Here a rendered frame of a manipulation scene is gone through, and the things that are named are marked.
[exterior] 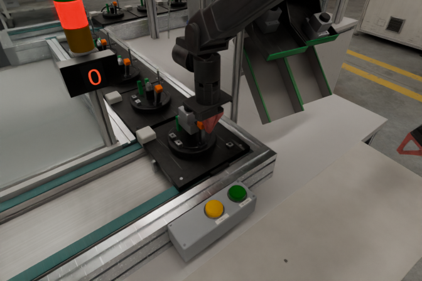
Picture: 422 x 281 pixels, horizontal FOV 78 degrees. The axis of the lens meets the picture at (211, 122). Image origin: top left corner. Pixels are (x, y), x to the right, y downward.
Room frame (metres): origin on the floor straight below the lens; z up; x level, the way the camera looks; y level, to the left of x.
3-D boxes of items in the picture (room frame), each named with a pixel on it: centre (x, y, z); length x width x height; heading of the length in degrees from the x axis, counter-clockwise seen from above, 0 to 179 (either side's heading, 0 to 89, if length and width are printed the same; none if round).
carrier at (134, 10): (1.95, 0.45, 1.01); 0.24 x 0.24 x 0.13; 37
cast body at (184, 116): (0.58, 0.06, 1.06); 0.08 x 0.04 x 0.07; 37
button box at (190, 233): (0.35, -0.01, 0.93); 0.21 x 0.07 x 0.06; 127
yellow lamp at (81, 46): (0.55, 0.28, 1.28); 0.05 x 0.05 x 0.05
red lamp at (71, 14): (0.55, 0.28, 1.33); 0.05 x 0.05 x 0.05
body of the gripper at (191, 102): (0.51, 0.01, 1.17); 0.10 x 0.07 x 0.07; 128
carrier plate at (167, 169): (0.57, 0.06, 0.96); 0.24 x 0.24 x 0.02; 37
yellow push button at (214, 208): (0.35, -0.01, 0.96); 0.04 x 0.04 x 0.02
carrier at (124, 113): (0.77, 0.21, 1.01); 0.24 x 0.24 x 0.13; 37
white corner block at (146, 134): (0.59, 0.19, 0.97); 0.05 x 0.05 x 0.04; 37
